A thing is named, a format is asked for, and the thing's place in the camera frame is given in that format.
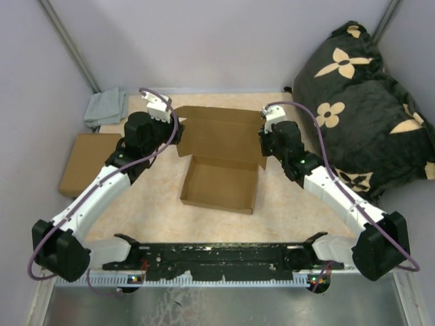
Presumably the black floral plush pillow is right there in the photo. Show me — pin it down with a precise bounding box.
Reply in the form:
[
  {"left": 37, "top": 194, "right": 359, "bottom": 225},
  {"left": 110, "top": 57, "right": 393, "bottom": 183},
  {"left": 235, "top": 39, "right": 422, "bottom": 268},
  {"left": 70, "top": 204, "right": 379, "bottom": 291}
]
[{"left": 292, "top": 21, "right": 434, "bottom": 200}]

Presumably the left aluminium corner post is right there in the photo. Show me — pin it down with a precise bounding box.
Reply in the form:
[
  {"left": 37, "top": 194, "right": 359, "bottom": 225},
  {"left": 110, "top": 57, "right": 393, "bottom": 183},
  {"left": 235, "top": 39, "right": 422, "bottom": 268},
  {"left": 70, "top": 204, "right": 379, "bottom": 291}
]
[{"left": 37, "top": 0, "right": 101, "bottom": 94}]

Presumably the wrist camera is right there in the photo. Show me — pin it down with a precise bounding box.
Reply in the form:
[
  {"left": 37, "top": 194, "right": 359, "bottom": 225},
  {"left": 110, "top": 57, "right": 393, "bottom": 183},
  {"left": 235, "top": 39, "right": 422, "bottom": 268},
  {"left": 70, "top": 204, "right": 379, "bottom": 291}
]
[
  {"left": 142, "top": 92, "right": 171, "bottom": 123},
  {"left": 261, "top": 105, "right": 288, "bottom": 134}
]

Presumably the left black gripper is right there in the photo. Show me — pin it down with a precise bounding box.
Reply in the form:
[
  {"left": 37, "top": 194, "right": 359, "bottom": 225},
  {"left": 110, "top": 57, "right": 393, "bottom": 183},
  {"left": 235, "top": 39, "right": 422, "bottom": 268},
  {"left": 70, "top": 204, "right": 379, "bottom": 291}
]
[{"left": 143, "top": 108, "right": 185, "bottom": 156}]

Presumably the folded brown cardboard box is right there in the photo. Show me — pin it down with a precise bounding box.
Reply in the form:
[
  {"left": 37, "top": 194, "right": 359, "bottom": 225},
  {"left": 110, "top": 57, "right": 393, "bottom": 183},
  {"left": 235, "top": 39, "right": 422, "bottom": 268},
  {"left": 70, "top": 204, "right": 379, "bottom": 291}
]
[{"left": 58, "top": 133, "right": 122, "bottom": 198}]

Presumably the aluminium frame rail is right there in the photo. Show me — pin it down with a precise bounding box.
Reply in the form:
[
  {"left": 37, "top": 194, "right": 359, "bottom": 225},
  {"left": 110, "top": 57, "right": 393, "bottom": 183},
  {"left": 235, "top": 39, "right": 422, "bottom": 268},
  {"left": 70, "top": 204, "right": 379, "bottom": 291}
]
[{"left": 27, "top": 268, "right": 423, "bottom": 325}]

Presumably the right aluminium corner post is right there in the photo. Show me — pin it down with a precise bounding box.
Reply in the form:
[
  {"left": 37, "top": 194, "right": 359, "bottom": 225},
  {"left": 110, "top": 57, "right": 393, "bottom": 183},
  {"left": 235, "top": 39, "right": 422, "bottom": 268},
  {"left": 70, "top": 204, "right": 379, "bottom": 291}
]
[{"left": 372, "top": 0, "right": 402, "bottom": 44}]

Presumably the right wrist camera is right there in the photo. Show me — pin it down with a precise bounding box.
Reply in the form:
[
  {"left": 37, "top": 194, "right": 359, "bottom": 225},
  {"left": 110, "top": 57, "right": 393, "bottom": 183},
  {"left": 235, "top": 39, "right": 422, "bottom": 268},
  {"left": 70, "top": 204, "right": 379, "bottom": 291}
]
[{"left": 261, "top": 105, "right": 288, "bottom": 134}]

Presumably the aluminium corner post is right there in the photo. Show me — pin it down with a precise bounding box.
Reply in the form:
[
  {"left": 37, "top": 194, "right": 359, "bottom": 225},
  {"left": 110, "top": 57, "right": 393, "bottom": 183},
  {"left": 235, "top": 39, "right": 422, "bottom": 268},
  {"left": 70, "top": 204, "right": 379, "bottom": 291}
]
[
  {"left": 37, "top": 0, "right": 101, "bottom": 94},
  {"left": 372, "top": 0, "right": 402, "bottom": 44}
]

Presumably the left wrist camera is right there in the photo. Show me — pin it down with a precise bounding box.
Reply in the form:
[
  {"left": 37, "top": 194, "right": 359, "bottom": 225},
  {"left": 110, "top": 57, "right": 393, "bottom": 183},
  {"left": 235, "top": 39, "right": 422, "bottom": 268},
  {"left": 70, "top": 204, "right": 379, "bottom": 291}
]
[{"left": 142, "top": 92, "right": 171, "bottom": 123}]

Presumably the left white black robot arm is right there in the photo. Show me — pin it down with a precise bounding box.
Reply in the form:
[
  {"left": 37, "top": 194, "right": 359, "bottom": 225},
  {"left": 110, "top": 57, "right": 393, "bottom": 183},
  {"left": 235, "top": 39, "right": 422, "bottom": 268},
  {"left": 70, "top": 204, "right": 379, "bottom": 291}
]
[{"left": 27, "top": 112, "right": 183, "bottom": 282}]

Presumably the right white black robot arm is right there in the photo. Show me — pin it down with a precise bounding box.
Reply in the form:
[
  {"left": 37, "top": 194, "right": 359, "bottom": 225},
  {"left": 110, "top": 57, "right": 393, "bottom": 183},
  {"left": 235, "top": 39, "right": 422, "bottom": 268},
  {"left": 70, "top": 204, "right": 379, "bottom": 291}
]
[{"left": 259, "top": 121, "right": 411, "bottom": 281}]

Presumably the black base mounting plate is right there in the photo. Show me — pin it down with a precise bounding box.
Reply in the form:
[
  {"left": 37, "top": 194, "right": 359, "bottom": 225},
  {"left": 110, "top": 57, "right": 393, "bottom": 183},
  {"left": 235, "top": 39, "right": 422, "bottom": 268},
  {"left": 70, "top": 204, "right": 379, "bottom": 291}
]
[{"left": 103, "top": 238, "right": 344, "bottom": 284}]

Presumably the grey folded cloth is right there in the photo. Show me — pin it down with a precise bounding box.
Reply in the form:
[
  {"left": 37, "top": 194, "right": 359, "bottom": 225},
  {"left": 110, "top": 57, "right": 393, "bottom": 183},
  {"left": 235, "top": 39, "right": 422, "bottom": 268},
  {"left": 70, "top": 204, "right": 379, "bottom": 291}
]
[{"left": 84, "top": 87, "right": 128, "bottom": 128}]

